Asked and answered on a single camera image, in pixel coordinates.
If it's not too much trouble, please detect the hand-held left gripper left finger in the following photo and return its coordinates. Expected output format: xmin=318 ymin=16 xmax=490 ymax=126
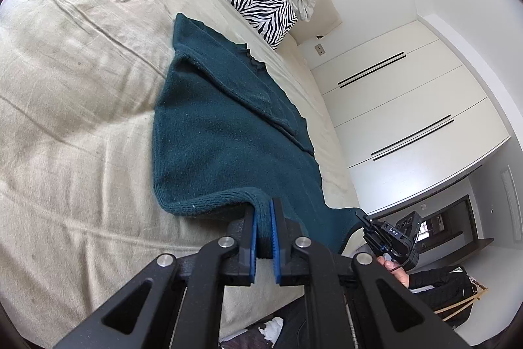
xmin=53 ymin=206 xmax=259 ymax=349

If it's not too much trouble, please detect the person's right hand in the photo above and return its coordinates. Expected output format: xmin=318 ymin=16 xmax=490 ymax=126
xmin=376 ymin=255 xmax=410 ymax=288

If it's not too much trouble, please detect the wooden rack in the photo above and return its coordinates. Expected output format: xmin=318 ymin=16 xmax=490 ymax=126
xmin=433 ymin=277 xmax=489 ymax=323

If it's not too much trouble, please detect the dark green sweater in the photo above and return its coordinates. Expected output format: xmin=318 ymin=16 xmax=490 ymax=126
xmin=151 ymin=13 xmax=370 ymax=257

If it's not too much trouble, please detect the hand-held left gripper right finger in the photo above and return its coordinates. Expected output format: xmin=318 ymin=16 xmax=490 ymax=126
xmin=270 ymin=198 xmax=470 ymax=349

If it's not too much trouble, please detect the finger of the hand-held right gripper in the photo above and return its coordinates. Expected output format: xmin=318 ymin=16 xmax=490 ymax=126
xmin=355 ymin=211 xmax=374 ymax=235

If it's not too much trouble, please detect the bed with beige sheet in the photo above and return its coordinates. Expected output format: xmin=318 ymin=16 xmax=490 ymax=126
xmin=0 ymin=0 xmax=362 ymax=349

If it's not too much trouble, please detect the white wardrobe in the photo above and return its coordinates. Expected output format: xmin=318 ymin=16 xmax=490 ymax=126
xmin=308 ymin=16 xmax=513 ymax=217

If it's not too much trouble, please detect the white crumpled tissue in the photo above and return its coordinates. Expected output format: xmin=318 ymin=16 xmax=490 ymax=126
xmin=261 ymin=317 xmax=284 ymax=341

